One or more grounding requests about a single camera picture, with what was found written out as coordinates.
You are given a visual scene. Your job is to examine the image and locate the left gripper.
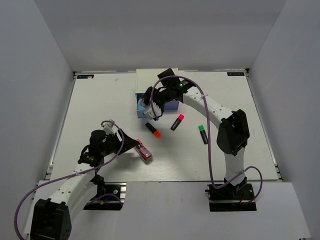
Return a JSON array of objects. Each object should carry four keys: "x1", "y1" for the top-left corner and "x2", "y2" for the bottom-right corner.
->
[{"x1": 101, "y1": 129, "x2": 140, "y2": 157}]

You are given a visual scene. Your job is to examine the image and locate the small blue drawer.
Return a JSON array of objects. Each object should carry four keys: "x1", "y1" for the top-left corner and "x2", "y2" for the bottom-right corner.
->
[{"x1": 135, "y1": 93, "x2": 147, "y2": 119}]

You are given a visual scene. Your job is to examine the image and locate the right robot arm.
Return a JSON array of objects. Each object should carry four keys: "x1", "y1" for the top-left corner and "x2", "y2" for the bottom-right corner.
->
[{"x1": 137, "y1": 68, "x2": 250, "y2": 200}]

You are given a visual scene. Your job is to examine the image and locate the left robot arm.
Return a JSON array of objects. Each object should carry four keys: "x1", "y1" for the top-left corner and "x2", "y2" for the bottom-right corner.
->
[{"x1": 30, "y1": 130, "x2": 139, "y2": 240}]

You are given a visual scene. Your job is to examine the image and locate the pink cap clip tube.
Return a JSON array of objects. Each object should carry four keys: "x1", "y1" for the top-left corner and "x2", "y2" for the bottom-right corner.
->
[{"x1": 134, "y1": 139, "x2": 153, "y2": 164}]

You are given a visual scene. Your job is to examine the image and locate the wide blue drawer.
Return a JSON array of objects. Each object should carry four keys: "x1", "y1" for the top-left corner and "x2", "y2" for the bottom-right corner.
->
[{"x1": 163, "y1": 100, "x2": 180, "y2": 111}]

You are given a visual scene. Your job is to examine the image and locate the orange cap highlighter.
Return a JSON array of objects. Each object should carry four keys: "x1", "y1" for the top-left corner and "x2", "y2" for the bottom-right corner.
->
[{"x1": 145, "y1": 122, "x2": 161, "y2": 139}]

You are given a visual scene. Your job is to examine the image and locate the pink cap highlighter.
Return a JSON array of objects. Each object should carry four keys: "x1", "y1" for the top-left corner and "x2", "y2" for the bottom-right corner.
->
[{"x1": 170, "y1": 114, "x2": 185, "y2": 131}]

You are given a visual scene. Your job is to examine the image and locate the green cap highlighter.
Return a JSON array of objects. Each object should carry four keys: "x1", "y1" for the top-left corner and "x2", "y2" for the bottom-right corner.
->
[{"x1": 198, "y1": 125, "x2": 208, "y2": 145}]

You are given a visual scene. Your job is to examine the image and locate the left corner label sticker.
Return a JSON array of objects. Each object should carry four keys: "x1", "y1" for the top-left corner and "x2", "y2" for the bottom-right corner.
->
[{"x1": 76, "y1": 74, "x2": 94, "y2": 79}]

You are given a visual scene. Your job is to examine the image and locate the corner label sticker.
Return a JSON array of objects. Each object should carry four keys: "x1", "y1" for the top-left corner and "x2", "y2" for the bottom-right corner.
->
[
  {"x1": 76, "y1": 74, "x2": 94, "y2": 79},
  {"x1": 227, "y1": 72, "x2": 245, "y2": 77}
]

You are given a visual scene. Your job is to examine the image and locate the right corner label sticker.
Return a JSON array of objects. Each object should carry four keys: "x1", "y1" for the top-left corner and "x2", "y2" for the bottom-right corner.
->
[{"x1": 227, "y1": 72, "x2": 245, "y2": 77}]

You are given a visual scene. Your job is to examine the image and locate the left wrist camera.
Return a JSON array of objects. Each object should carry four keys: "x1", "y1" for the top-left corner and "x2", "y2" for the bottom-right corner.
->
[{"x1": 100, "y1": 119, "x2": 115, "y2": 135}]

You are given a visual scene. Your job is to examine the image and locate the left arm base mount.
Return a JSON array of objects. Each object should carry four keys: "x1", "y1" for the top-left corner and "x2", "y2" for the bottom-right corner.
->
[{"x1": 83, "y1": 182, "x2": 127, "y2": 211}]

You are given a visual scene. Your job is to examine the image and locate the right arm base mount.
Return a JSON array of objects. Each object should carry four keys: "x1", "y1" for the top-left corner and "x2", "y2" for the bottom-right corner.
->
[{"x1": 205, "y1": 183, "x2": 257, "y2": 212}]

